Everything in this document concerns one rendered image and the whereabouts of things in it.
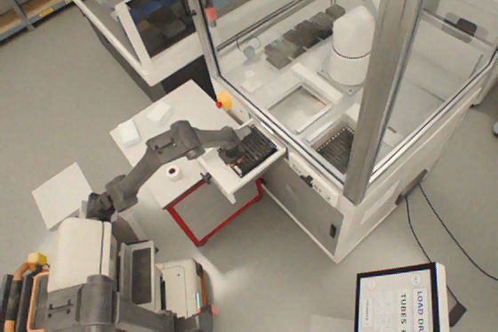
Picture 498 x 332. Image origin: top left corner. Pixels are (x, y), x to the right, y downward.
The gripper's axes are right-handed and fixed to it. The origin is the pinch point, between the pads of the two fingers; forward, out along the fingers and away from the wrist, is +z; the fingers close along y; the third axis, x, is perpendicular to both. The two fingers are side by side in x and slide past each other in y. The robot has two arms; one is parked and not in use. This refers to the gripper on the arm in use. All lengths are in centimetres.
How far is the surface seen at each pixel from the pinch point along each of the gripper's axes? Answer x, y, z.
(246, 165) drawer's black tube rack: 2.0, -4.6, 3.8
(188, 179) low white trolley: -17.6, 19.0, 18.6
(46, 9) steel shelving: -373, 39, 89
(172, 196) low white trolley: -14.9, 30.4, 18.7
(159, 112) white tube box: -62, 11, 15
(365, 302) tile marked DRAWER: 76, -2, -8
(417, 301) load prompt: 85, -10, -23
